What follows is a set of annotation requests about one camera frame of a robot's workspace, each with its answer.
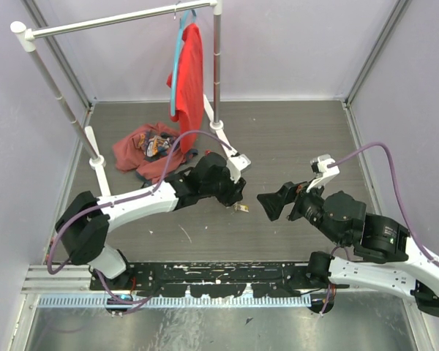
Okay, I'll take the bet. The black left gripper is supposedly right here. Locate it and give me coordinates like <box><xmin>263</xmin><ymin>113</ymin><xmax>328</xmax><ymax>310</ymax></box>
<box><xmin>201</xmin><ymin>166</ymin><xmax>247</xmax><ymax>208</ymax></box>

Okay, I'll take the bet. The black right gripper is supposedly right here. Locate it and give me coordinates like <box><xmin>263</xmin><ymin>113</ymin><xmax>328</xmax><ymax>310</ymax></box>
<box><xmin>255</xmin><ymin>173</ymin><xmax>344</xmax><ymax>245</ymax></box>

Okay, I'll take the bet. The key with yellow tag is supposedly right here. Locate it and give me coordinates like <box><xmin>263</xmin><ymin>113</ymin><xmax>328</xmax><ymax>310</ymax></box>
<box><xmin>234</xmin><ymin>203</ymin><xmax>249</xmax><ymax>213</ymax></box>

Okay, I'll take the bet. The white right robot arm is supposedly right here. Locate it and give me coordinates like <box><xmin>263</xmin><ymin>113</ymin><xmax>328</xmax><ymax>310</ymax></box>
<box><xmin>257</xmin><ymin>181</ymin><xmax>439</xmax><ymax>317</ymax></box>

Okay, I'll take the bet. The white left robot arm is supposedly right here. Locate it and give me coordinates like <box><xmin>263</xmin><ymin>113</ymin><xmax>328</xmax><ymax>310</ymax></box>
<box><xmin>56</xmin><ymin>152</ymin><xmax>251</xmax><ymax>290</ymax></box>

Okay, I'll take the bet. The white metal clothes rack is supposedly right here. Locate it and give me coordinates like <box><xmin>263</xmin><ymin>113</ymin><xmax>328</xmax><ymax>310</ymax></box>
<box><xmin>10</xmin><ymin>0</ymin><xmax>241</xmax><ymax>197</ymax></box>

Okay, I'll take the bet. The crumpled maroon t-shirt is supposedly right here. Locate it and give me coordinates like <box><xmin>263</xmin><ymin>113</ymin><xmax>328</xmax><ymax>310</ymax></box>
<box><xmin>112</xmin><ymin>122</ymin><xmax>198</xmax><ymax>184</ymax></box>

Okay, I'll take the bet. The red hanging t-shirt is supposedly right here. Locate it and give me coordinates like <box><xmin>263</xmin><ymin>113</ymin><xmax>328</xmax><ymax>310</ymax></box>
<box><xmin>166</xmin><ymin>23</ymin><xmax>204</xmax><ymax>133</ymax></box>

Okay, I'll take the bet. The blue clothes hanger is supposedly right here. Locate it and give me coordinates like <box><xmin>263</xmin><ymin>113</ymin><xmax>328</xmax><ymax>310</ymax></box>
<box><xmin>170</xmin><ymin>10</ymin><xmax>197</xmax><ymax>118</ymax></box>

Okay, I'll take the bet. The small circuit board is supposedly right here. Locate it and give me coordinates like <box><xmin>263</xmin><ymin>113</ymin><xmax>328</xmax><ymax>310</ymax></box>
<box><xmin>107</xmin><ymin>294</ymin><xmax>133</xmax><ymax>305</ymax></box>

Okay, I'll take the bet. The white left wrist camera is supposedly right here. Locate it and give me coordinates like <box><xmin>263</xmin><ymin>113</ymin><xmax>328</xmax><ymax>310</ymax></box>
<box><xmin>226</xmin><ymin>154</ymin><xmax>251</xmax><ymax>184</ymax></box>

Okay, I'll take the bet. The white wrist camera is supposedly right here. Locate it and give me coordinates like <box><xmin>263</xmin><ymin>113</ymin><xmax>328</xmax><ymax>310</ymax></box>
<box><xmin>306</xmin><ymin>154</ymin><xmax>339</xmax><ymax>193</ymax></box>
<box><xmin>226</xmin><ymin>154</ymin><xmax>251</xmax><ymax>184</ymax></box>

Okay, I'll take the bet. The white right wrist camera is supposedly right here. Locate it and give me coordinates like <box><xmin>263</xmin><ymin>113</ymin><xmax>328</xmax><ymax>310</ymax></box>
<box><xmin>306</xmin><ymin>154</ymin><xmax>339</xmax><ymax>193</ymax></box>

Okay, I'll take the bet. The perforated cable duct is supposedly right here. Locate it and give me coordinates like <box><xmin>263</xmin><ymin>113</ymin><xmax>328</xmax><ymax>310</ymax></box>
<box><xmin>37</xmin><ymin>293</ymin><xmax>312</xmax><ymax>309</ymax></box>

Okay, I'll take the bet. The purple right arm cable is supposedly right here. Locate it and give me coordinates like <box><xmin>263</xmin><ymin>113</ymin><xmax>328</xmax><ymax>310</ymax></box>
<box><xmin>325</xmin><ymin>142</ymin><xmax>439</xmax><ymax>279</ymax></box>

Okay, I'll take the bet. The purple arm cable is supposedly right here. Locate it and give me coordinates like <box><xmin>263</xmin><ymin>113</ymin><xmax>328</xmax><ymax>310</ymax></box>
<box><xmin>46</xmin><ymin>130</ymin><xmax>235</xmax><ymax>316</ymax></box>
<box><xmin>325</xmin><ymin>142</ymin><xmax>439</xmax><ymax>279</ymax></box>

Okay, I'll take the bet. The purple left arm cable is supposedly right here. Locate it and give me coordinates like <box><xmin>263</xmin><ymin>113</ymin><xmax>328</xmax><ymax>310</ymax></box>
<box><xmin>46</xmin><ymin>130</ymin><xmax>235</xmax><ymax>316</ymax></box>

